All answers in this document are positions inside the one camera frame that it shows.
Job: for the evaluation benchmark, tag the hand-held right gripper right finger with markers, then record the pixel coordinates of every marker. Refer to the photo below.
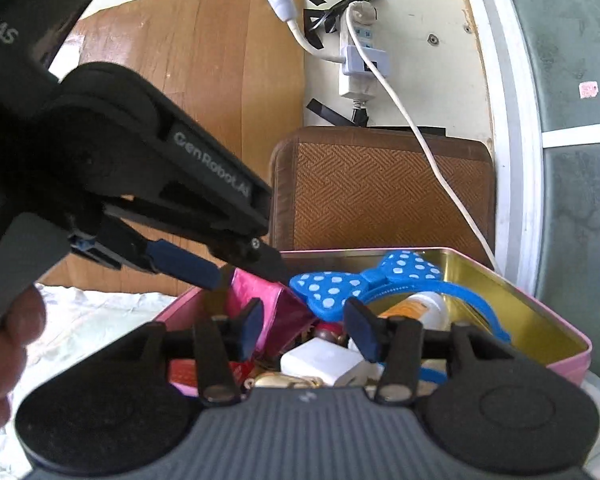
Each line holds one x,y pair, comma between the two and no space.
362,332

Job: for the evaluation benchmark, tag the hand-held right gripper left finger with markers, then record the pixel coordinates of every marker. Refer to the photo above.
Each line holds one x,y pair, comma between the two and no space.
251,330

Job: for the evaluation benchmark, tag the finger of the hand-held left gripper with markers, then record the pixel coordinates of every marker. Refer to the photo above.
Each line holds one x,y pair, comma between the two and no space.
260,257
185,262

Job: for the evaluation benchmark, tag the pink foil packet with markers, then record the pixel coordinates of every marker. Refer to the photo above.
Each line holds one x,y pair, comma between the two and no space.
280,305

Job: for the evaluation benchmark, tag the white charger adapter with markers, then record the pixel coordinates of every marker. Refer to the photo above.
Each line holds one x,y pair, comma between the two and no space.
320,360

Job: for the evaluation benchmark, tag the blue polka dot bow headband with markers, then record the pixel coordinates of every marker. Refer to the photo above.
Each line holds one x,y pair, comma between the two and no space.
330,290

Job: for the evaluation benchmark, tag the gold wrapper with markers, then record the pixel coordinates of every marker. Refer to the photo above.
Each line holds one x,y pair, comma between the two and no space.
275,383

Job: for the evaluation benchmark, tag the white bottle with orange label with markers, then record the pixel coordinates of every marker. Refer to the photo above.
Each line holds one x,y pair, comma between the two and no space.
425,310

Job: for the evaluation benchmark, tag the pink tin box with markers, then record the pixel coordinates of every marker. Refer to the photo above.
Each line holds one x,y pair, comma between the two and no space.
480,280

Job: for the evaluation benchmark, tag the person's left hand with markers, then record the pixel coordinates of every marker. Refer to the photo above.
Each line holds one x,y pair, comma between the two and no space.
5,360

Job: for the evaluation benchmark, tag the red object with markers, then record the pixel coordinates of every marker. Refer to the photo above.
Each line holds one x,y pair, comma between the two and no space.
182,372

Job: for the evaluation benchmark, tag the white bed sheet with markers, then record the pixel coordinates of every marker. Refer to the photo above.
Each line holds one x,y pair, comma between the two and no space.
105,315

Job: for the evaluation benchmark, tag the wooden board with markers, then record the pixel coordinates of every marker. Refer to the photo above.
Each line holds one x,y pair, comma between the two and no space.
205,85

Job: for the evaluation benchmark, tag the brown woven chair back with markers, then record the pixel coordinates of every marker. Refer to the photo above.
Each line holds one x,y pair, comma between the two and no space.
380,190

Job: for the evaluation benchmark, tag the white power strip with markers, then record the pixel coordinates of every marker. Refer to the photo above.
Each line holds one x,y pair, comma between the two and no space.
352,87

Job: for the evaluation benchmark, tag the pale blue plug adapter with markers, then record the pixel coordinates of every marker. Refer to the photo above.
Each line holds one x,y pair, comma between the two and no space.
367,60

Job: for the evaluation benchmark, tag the pink window sticker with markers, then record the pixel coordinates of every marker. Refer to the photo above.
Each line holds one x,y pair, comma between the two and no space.
588,90

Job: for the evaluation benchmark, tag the white window frame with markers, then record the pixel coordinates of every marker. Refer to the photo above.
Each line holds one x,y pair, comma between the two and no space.
510,110

